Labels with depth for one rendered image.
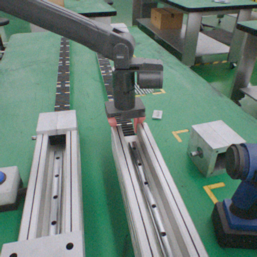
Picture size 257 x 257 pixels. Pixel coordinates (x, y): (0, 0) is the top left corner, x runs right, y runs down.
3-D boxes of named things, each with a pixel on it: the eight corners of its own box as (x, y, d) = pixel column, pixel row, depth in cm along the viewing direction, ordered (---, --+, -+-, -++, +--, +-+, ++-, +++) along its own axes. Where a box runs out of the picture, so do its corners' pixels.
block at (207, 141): (178, 154, 70) (182, 127, 64) (214, 147, 73) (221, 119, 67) (197, 179, 62) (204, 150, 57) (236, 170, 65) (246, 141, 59)
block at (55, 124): (37, 140, 75) (30, 114, 70) (79, 135, 77) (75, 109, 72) (34, 160, 68) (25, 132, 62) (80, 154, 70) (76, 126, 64)
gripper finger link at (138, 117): (145, 137, 71) (146, 110, 66) (121, 142, 70) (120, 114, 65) (139, 124, 77) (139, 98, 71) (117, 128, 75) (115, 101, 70)
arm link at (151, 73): (117, 34, 62) (112, 43, 54) (164, 34, 61) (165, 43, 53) (119, 81, 68) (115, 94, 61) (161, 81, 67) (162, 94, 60)
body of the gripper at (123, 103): (145, 114, 67) (146, 89, 62) (108, 119, 65) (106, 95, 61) (139, 102, 72) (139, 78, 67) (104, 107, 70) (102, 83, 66)
